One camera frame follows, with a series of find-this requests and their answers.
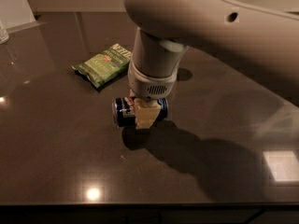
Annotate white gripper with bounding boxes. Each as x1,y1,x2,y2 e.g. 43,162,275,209
128,61,178,130

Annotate blue pepsi can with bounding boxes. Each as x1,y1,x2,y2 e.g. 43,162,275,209
112,97,168,127

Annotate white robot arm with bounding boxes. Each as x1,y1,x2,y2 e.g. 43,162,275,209
123,0,299,129

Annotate green chip bag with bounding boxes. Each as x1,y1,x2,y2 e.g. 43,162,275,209
72,44,132,89

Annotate clear plastic bottle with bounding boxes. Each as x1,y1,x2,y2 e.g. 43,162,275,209
0,20,10,44

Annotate white board panel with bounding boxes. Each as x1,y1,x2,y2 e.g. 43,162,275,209
0,0,40,34

